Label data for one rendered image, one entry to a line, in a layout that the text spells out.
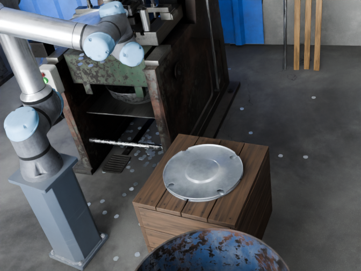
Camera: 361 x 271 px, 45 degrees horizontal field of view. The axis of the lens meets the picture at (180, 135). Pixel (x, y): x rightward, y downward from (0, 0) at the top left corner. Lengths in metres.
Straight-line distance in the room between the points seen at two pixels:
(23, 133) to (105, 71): 0.55
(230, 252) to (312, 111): 1.34
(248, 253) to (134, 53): 0.67
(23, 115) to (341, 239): 1.25
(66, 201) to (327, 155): 1.21
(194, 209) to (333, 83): 1.49
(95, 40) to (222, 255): 0.70
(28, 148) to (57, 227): 0.35
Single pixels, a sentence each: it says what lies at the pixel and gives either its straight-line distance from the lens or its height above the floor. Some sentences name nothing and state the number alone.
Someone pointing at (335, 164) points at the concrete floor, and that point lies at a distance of 2.14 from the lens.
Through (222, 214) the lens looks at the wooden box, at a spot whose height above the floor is 0.35.
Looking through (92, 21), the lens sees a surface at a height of 0.80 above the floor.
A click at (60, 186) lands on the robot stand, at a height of 0.40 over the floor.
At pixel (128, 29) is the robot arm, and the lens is 1.37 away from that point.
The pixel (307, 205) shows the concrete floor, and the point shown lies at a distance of 1.94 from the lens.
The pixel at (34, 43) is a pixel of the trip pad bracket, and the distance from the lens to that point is 2.04.
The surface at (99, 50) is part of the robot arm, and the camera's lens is 1.23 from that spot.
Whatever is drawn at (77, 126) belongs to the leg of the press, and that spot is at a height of 0.30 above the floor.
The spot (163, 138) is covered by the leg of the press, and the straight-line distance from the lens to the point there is 1.92.
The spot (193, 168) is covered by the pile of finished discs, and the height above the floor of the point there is 0.37.
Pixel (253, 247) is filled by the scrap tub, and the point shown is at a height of 0.44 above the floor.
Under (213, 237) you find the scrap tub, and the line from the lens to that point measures 1.26.
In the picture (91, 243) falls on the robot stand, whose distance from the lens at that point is 1.89.
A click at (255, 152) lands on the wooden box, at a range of 1.65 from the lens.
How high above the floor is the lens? 1.41
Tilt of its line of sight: 36 degrees down
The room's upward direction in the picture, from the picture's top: 12 degrees counter-clockwise
